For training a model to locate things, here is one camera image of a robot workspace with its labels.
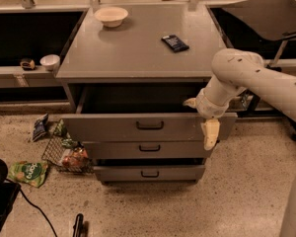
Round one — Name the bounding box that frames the green snack bag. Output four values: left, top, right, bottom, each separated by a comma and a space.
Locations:
8, 161, 48, 188

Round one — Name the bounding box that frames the small white cup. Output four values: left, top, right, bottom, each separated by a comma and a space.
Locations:
40, 54, 60, 71

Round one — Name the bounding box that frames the grey top drawer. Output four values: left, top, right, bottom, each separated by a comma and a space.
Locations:
60, 112, 239, 143

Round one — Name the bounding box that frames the cream bowl on cabinet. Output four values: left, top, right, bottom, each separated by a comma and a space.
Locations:
94, 7, 128, 28

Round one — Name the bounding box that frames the grey drawer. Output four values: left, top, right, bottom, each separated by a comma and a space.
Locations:
93, 165, 205, 182
84, 141, 211, 159
60, 112, 239, 143

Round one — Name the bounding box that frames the black cable on floor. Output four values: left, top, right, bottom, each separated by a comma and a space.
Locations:
5, 178, 59, 237

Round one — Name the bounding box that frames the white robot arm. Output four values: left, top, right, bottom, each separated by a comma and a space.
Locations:
184, 48, 296, 237

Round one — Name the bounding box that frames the black equipment at left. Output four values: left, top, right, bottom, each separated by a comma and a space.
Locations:
0, 153, 22, 237

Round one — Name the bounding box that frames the dark blue snack packet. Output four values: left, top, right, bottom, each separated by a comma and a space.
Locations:
161, 35, 189, 52

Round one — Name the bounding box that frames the orange red snack bag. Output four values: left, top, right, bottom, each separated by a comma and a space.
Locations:
61, 147, 88, 168

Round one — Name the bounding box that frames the grey drawer cabinet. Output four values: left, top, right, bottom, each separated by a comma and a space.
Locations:
54, 2, 228, 185

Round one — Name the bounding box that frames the small tape measure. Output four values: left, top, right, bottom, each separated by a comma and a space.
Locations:
20, 58, 36, 70

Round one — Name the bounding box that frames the black wire basket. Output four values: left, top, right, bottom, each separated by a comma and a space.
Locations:
42, 130, 93, 174

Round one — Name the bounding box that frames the grey middle drawer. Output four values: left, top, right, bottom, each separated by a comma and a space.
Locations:
84, 141, 211, 159

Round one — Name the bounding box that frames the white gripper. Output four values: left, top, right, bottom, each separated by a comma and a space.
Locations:
183, 90, 229, 150

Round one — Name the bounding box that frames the green packet in basket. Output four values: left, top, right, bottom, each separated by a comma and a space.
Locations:
53, 119, 67, 137

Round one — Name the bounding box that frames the grey bottom drawer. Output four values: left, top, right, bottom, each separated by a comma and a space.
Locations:
93, 165, 205, 182

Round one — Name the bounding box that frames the dark chip bag on floor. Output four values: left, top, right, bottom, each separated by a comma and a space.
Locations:
33, 114, 48, 141

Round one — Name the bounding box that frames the black handle at bottom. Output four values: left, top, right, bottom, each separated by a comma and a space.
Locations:
73, 213, 84, 237

